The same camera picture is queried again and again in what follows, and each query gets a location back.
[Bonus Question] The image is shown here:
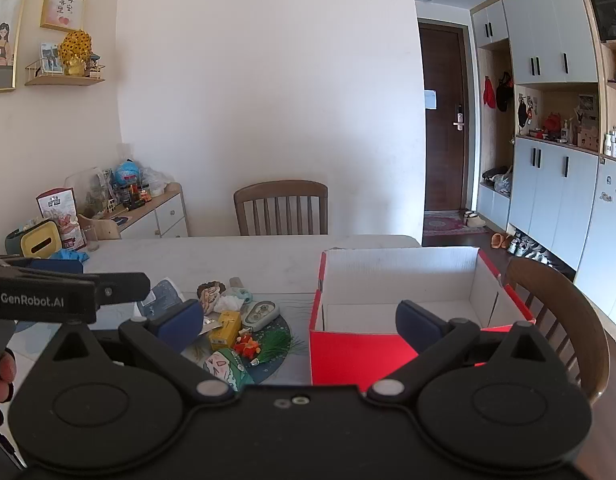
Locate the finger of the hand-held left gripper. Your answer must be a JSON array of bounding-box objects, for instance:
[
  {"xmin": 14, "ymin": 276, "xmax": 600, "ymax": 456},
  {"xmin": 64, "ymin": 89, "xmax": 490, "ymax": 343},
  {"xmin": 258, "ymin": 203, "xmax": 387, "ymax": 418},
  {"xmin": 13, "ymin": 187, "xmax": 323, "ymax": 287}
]
[
  {"xmin": 94, "ymin": 272, "xmax": 151, "ymax": 307},
  {"xmin": 0, "ymin": 254, "xmax": 84, "ymax": 276}
]

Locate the white and wood sideboard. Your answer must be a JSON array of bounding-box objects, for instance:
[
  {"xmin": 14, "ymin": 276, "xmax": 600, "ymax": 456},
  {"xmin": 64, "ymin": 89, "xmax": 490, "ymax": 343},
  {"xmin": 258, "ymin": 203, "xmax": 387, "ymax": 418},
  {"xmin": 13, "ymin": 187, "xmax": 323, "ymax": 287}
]
[{"xmin": 78, "ymin": 182, "xmax": 189, "ymax": 240}]

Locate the clear plastic container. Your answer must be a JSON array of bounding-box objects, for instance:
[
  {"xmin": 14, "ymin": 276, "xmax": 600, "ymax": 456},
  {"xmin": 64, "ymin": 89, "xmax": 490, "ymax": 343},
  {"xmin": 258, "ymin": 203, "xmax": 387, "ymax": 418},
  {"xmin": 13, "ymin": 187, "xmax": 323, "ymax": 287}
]
[{"xmin": 65, "ymin": 167, "xmax": 113, "ymax": 216}]

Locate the white fridge with magnets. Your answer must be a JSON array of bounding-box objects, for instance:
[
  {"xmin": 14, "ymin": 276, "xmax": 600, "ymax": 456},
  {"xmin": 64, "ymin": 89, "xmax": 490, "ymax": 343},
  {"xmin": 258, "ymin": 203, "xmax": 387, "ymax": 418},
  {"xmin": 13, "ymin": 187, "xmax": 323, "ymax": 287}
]
[{"xmin": 573, "ymin": 157, "xmax": 616, "ymax": 326}]

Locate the red patterned rug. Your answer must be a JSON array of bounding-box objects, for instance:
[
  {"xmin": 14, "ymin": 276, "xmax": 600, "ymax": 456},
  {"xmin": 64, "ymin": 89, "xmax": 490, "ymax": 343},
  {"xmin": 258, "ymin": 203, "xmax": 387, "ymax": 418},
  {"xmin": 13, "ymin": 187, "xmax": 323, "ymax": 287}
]
[{"xmin": 422, "ymin": 211, "xmax": 494, "ymax": 237}]

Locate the photo card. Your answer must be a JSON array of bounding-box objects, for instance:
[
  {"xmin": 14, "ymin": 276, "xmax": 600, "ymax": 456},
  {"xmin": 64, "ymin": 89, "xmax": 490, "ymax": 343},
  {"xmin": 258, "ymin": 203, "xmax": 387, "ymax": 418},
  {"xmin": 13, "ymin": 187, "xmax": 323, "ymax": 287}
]
[{"xmin": 40, "ymin": 42, "xmax": 63, "ymax": 73}]

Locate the person's left hand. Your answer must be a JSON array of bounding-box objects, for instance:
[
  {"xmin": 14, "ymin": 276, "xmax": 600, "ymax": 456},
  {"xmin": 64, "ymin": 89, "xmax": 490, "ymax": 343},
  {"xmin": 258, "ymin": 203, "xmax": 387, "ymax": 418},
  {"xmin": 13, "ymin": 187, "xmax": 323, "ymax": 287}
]
[{"xmin": 0, "ymin": 347, "xmax": 16, "ymax": 429}]

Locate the orange toy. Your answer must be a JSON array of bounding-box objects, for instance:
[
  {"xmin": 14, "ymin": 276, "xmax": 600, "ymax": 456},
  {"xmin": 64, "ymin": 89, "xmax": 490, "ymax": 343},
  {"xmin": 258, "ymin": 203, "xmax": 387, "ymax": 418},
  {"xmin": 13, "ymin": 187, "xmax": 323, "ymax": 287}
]
[{"xmin": 233, "ymin": 334, "xmax": 263, "ymax": 359}]

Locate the blue globe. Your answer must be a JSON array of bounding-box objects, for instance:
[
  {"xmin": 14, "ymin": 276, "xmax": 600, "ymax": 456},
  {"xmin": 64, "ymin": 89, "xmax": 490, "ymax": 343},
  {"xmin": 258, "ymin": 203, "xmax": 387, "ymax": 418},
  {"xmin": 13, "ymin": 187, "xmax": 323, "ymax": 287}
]
[{"xmin": 114, "ymin": 160, "xmax": 142, "ymax": 186}]

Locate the beige bunny plush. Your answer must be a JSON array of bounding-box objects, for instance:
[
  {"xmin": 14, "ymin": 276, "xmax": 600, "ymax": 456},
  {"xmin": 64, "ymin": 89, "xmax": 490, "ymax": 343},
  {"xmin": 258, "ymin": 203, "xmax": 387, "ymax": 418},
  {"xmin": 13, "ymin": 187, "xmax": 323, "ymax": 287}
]
[{"xmin": 199, "ymin": 286, "xmax": 227, "ymax": 314}]

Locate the red and white cardboard box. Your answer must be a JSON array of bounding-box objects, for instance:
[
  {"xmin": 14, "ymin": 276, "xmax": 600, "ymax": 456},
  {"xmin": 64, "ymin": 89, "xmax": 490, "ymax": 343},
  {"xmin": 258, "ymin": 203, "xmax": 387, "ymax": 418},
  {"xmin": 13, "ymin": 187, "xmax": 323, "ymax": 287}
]
[{"xmin": 308, "ymin": 246, "xmax": 538, "ymax": 387}]

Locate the black hanging bag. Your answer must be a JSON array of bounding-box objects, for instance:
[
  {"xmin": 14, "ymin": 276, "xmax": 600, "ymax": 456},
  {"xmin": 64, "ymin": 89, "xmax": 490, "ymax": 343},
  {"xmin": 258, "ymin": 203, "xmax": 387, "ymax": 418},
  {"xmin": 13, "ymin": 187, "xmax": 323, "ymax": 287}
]
[{"xmin": 495, "ymin": 71, "xmax": 514, "ymax": 112}]

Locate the white plastic bag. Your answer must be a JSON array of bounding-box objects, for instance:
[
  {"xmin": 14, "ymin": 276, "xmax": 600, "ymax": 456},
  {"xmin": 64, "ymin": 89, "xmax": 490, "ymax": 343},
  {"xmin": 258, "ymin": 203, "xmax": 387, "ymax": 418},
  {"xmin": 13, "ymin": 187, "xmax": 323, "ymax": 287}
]
[{"xmin": 140, "ymin": 166, "xmax": 175, "ymax": 197}]

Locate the green cartoon pouch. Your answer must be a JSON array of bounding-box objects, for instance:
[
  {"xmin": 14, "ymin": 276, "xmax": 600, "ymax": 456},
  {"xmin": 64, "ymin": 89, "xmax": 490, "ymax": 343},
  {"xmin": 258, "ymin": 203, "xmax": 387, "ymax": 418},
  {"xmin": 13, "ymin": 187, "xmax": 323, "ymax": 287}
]
[{"xmin": 200, "ymin": 347, "xmax": 253, "ymax": 392}]

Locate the wooden slat-back chair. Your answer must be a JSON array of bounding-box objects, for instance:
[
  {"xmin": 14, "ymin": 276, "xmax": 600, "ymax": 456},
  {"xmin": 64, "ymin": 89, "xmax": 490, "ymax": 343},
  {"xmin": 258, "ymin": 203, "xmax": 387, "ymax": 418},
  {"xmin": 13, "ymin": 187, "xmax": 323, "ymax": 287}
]
[
  {"xmin": 233, "ymin": 180, "xmax": 329, "ymax": 237},
  {"xmin": 503, "ymin": 256, "xmax": 611, "ymax": 406}
]

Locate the wooden wall shelf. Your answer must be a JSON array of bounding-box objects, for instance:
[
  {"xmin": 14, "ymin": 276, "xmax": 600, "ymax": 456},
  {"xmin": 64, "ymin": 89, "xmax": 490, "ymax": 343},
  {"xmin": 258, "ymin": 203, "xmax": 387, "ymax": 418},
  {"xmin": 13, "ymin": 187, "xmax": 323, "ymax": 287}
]
[{"xmin": 24, "ymin": 59, "xmax": 107, "ymax": 87}]

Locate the white and grey packet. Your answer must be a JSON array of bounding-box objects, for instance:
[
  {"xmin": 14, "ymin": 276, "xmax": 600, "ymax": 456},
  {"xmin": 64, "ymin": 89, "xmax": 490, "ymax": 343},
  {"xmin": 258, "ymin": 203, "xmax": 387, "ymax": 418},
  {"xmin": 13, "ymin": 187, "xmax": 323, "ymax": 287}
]
[{"xmin": 135, "ymin": 279, "xmax": 189, "ymax": 318}]

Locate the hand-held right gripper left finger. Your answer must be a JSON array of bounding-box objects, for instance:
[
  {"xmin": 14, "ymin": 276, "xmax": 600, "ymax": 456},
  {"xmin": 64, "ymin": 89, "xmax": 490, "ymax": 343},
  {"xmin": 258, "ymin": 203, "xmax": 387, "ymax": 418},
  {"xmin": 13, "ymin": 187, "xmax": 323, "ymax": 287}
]
[{"xmin": 30, "ymin": 300, "xmax": 236, "ymax": 402}]

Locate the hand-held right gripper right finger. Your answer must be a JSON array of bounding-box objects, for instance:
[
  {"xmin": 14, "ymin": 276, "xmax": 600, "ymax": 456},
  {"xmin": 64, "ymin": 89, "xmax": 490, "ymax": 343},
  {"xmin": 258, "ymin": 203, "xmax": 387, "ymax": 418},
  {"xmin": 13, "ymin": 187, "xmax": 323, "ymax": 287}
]
[{"xmin": 365, "ymin": 300, "xmax": 584, "ymax": 403}]

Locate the row of shoes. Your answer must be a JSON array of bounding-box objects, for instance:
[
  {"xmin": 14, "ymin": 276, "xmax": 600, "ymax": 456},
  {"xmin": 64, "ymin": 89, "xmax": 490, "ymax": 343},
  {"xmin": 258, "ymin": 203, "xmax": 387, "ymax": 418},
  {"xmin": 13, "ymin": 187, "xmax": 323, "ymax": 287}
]
[{"xmin": 508, "ymin": 235, "xmax": 554, "ymax": 263}]

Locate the pale green oval case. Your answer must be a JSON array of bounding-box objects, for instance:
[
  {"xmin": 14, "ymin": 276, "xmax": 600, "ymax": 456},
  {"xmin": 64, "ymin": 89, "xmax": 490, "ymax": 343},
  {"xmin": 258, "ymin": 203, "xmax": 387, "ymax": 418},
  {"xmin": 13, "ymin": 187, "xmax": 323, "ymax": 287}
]
[{"xmin": 240, "ymin": 300, "xmax": 281, "ymax": 332}]

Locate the small cardboard box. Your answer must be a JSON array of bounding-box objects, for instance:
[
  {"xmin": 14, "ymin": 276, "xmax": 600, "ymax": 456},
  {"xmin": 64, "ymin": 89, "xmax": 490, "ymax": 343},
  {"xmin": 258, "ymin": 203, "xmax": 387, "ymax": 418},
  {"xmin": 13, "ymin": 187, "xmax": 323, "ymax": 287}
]
[{"xmin": 577, "ymin": 127, "xmax": 601, "ymax": 152}]

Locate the red and white carton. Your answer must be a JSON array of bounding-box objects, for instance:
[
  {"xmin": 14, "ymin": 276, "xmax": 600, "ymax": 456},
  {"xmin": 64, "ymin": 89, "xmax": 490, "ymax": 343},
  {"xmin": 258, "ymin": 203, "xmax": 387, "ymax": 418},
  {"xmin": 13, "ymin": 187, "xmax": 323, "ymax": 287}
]
[{"xmin": 36, "ymin": 187, "xmax": 87, "ymax": 251}]

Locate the pale blue cabinet wall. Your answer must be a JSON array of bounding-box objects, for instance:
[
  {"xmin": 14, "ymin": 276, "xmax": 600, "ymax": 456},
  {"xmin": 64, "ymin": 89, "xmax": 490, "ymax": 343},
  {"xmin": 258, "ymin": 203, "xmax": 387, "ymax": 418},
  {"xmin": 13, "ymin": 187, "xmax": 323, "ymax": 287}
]
[{"xmin": 470, "ymin": 0, "xmax": 616, "ymax": 281}]

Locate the gold ornament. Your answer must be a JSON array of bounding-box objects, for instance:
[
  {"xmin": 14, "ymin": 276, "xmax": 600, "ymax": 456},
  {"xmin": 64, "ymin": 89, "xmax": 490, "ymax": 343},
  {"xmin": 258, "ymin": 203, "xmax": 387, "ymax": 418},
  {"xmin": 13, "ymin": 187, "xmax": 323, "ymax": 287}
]
[{"xmin": 59, "ymin": 30, "xmax": 92, "ymax": 77}]

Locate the small framed picture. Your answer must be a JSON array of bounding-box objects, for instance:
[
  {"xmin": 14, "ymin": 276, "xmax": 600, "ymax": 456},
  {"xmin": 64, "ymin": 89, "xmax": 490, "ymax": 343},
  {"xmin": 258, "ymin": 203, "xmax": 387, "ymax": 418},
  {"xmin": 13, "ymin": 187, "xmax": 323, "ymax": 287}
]
[{"xmin": 40, "ymin": 0, "xmax": 87, "ymax": 33}]

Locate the cluster of small toys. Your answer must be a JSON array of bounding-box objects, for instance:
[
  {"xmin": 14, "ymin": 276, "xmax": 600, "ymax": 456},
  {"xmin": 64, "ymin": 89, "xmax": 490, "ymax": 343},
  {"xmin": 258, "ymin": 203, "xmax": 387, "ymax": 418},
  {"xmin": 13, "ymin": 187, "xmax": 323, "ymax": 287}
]
[{"xmin": 110, "ymin": 182, "xmax": 153, "ymax": 212}]

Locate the green plastic grass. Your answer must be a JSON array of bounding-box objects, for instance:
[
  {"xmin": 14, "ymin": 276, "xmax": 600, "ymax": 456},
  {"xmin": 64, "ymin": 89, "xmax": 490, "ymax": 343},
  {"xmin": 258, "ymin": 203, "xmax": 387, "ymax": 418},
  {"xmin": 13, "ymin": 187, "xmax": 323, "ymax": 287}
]
[{"xmin": 258, "ymin": 327, "xmax": 305, "ymax": 363}]

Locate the yellow carton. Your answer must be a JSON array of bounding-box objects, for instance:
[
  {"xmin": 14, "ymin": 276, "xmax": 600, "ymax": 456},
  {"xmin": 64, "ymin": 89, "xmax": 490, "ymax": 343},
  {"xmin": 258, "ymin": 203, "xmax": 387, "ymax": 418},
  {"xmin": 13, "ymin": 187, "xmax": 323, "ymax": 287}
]
[{"xmin": 209, "ymin": 311, "xmax": 243, "ymax": 352}]

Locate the yellow and green tissue box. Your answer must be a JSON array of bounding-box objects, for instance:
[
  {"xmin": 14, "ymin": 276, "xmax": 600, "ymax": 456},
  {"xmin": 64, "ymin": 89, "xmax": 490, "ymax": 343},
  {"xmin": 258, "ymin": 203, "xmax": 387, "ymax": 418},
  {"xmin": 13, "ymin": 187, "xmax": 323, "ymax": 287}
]
[{"xmin": 5, "ymin": 218, "xmax": 63, "ymax": 259}]

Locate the large framed picture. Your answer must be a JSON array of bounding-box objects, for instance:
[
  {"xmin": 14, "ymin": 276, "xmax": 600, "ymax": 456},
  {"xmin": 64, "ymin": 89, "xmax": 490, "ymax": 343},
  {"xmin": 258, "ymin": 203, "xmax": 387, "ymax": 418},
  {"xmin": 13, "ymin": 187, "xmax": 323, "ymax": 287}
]
[{"xmin": 0, "ymin": 0, "xmax": 31, "ymax": 95}]

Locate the light wooden holder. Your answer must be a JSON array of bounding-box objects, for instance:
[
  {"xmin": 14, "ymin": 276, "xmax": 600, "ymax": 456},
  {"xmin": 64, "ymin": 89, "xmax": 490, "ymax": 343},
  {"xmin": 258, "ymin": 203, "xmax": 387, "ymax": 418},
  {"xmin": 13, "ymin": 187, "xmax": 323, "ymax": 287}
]
[{"xmin": 78, "ymin": 212, "xmax": 122, "ymax": 241}]

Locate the black cable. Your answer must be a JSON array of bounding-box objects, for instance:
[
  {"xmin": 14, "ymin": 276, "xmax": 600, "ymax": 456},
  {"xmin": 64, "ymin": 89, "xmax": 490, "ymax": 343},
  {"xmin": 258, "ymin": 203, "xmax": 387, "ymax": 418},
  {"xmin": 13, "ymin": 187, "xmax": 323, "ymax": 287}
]
[{"xmin": 0, "ymin": 427, "xmax": 27, "ymax": 468}]

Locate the dark wooden door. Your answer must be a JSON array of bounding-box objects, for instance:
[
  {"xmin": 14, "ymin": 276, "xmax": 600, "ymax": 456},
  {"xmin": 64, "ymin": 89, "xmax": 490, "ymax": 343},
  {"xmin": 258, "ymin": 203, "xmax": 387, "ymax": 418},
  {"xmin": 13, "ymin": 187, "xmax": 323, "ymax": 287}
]
[{"xmin": 418, "ymin": 19, "xmax": 471, "ymax": 212}]

